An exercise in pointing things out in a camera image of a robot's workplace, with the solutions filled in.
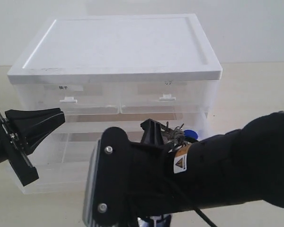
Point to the clear top left drawer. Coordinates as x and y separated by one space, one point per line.
89 98

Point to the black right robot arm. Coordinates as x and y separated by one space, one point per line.
240 166

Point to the clear top right drawer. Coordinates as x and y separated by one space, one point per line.
161 97

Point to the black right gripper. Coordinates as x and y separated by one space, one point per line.
128 181

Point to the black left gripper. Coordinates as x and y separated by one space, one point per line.
34 127

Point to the clear wide drawer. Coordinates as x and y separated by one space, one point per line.
62 159

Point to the key bunch with blue tag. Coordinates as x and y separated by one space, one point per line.
178 135

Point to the white plastic drawer cabinet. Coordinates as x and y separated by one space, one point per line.
117 50

